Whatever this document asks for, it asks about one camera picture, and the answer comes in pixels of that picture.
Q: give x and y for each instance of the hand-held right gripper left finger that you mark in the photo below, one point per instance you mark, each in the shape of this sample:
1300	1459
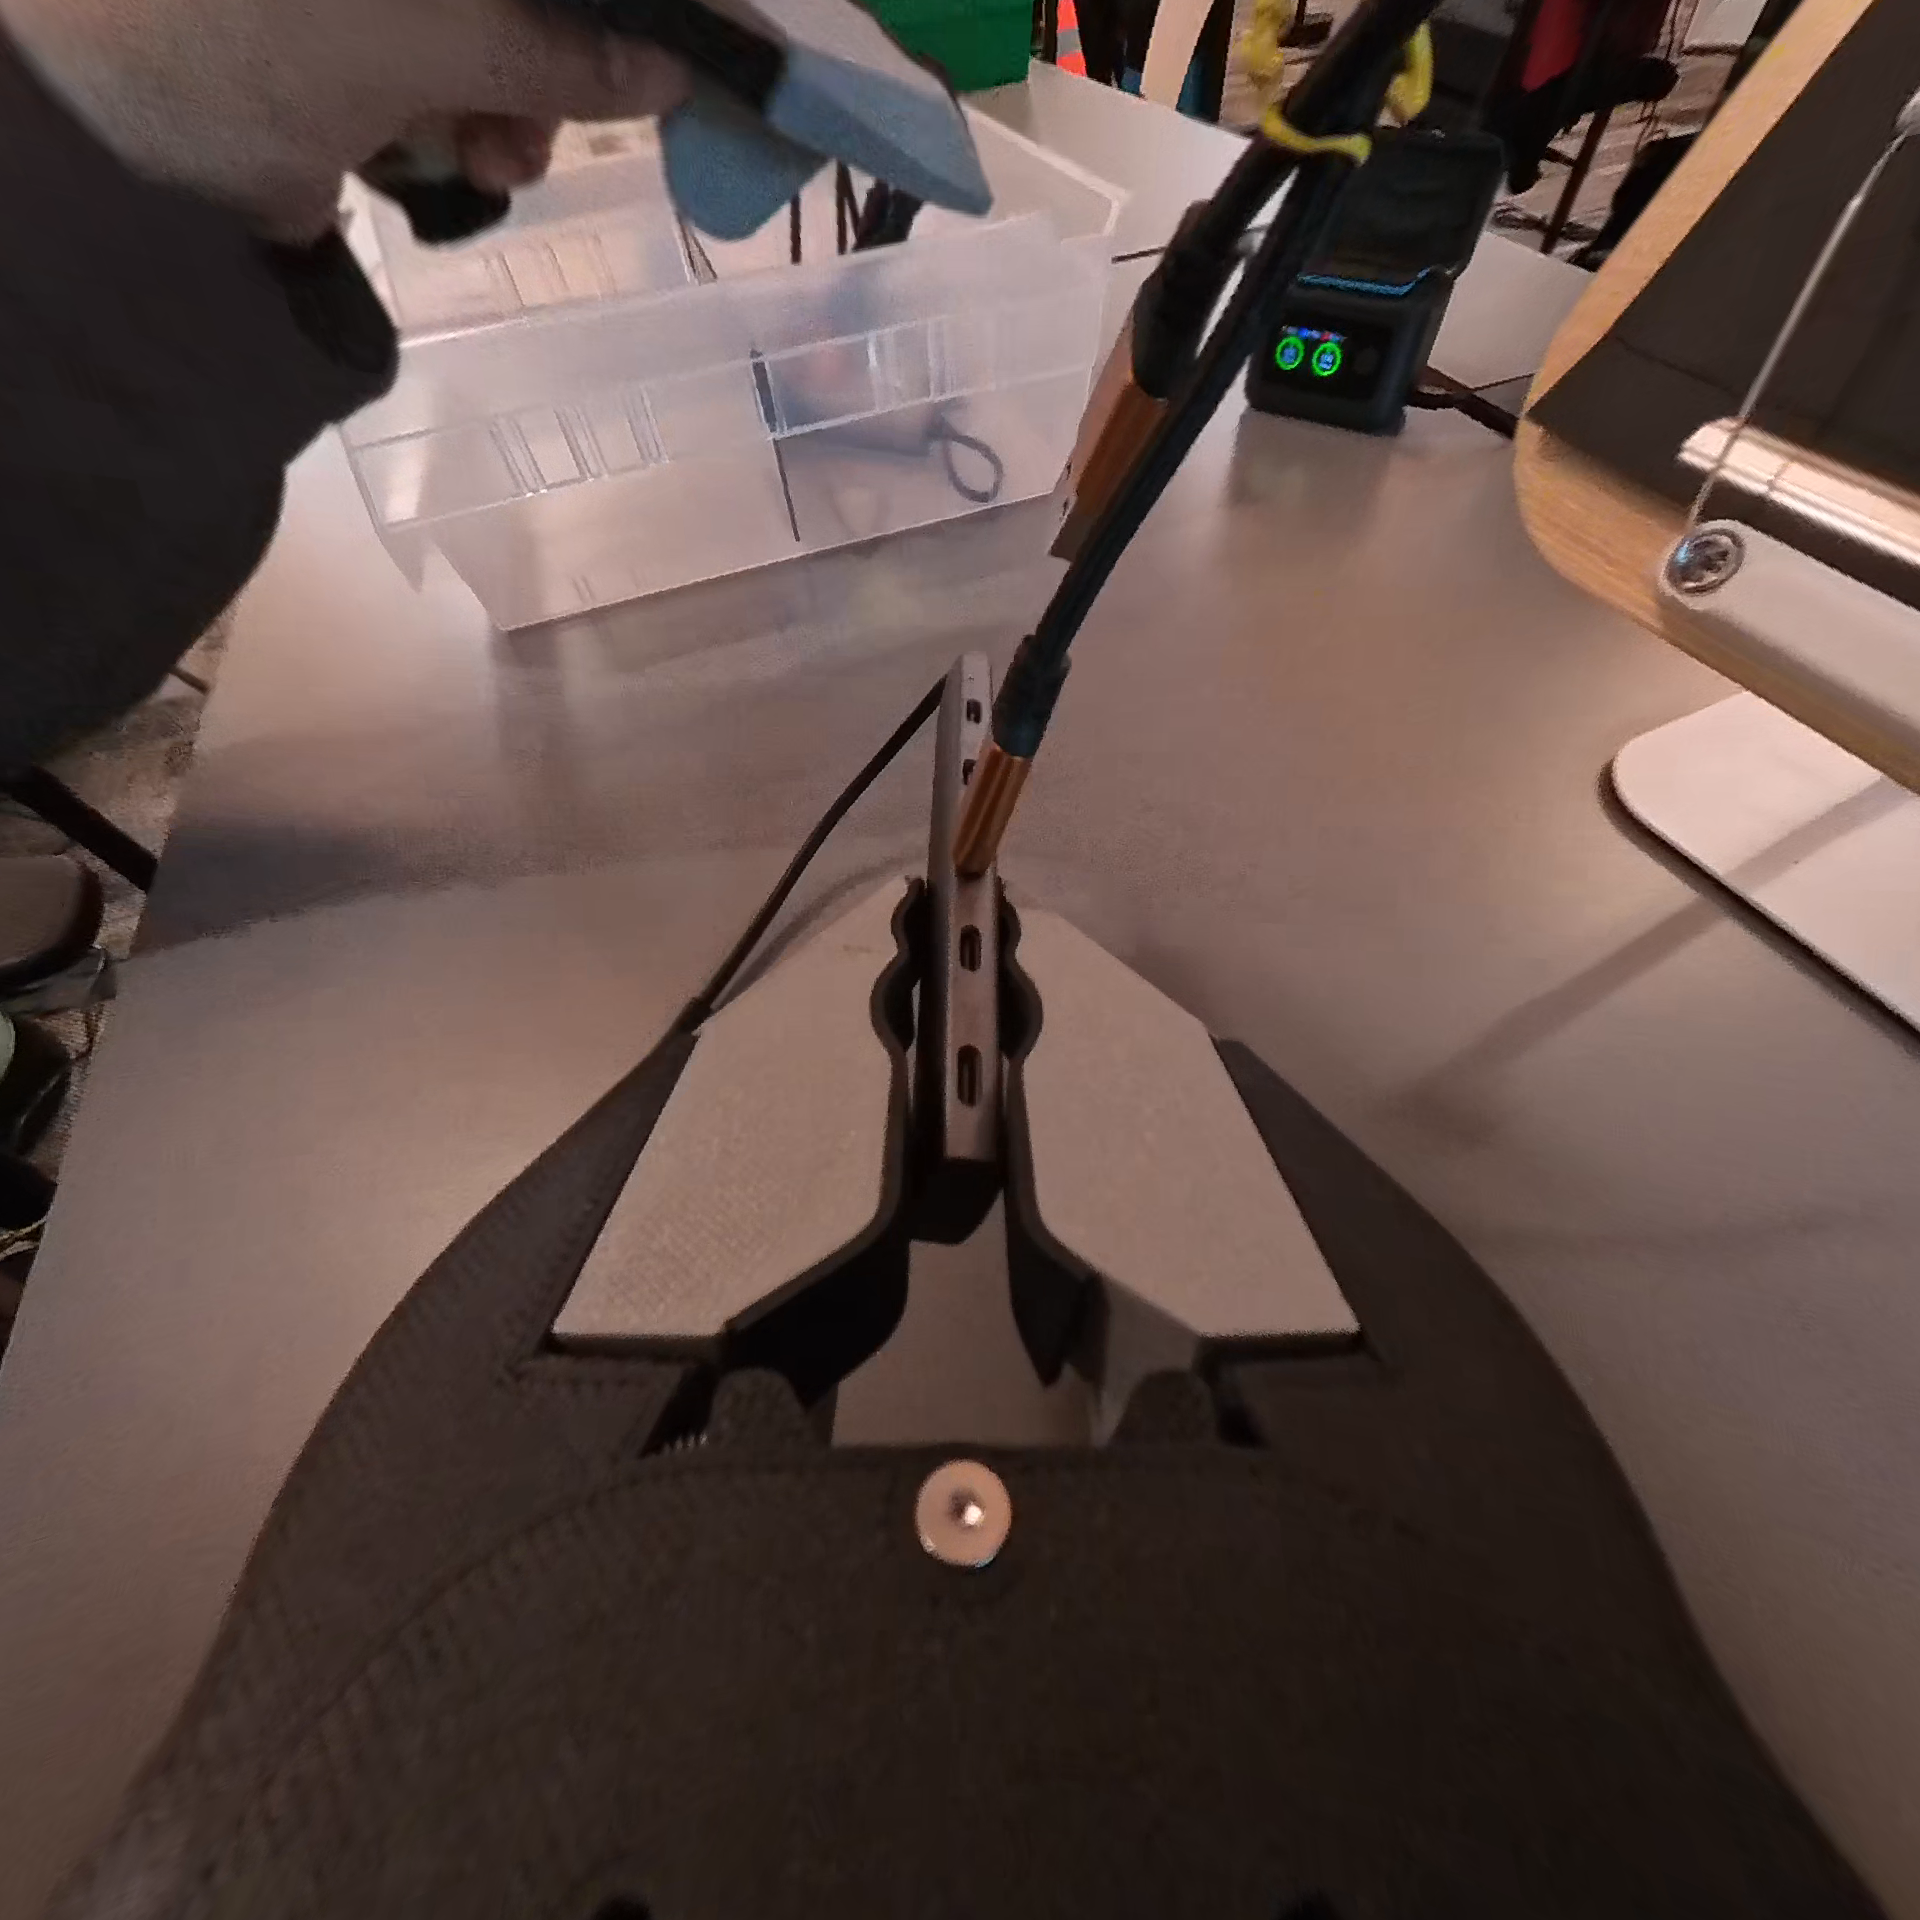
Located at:
721	1172

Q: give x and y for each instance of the yellow twist tie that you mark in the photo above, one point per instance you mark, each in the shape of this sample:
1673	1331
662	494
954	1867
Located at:
1313	147

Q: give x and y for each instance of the white display stand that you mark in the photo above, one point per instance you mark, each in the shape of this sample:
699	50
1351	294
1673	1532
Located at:
1770	841

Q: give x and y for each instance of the person's left forearm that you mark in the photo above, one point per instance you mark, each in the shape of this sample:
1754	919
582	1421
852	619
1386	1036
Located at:
121	451

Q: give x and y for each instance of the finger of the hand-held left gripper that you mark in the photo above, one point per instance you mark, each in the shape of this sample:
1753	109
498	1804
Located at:
902	119
735	182

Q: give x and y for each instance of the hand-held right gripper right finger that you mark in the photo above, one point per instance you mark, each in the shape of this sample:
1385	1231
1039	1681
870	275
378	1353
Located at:
1186	1185

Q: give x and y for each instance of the grey usb hub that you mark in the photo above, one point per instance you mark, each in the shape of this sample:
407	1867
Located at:
969	1050

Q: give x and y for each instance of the clear plastic organizer box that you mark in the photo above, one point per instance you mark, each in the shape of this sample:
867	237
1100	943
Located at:
630	511

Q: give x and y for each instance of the black charger with green display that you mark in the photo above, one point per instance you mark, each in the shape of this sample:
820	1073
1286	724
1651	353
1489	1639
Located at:
1350	301

